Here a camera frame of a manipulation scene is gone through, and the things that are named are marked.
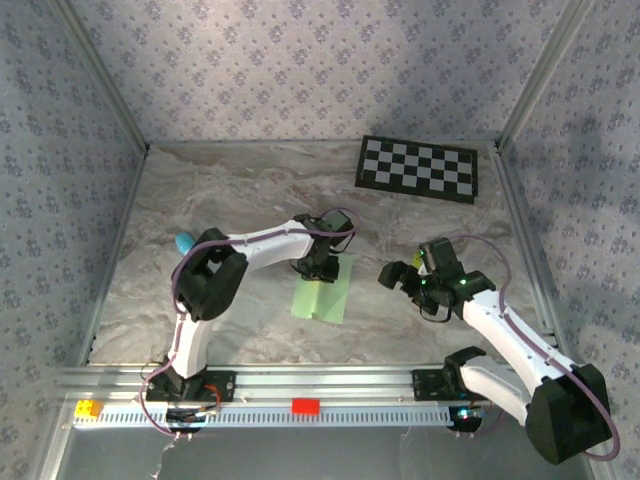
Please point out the light green paper sheet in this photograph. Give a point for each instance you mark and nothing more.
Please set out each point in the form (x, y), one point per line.
(325, 305)

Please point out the aluminium table side rail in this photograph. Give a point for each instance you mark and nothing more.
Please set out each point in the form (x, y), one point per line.
(525, 225)
(116, 250)

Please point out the white torn tape strip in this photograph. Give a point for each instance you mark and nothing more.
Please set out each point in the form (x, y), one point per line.
(162, 460)

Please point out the black round board with LEDs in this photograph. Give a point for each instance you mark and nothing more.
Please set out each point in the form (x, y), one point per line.
(465, 420)

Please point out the aluminium mounting rail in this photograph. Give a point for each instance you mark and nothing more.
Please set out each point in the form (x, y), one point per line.
(325, 382)

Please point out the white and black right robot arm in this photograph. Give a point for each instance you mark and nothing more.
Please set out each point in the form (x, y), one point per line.
(500, 330)

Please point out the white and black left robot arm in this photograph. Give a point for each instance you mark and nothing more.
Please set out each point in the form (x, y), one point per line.
(270, 247)

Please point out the yellow block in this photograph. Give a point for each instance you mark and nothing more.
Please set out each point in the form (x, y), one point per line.
(87, 409)

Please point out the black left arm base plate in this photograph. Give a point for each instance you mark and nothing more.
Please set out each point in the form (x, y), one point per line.
(222, 387)

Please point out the black white checkerboard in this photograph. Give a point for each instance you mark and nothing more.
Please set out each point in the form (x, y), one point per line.
(415, 170)

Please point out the aluminium table back rail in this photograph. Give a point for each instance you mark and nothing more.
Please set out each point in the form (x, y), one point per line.
(250, 142)

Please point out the aluminium frame post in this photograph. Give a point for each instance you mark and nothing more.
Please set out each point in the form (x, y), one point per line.
(540, 75)

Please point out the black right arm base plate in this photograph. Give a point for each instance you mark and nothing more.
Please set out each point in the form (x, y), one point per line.
(425, 385)

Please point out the cyan blue marker pen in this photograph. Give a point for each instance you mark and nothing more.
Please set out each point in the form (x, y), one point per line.
(184, 242)

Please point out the red block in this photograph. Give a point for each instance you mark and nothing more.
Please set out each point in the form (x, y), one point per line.
(306, 406)

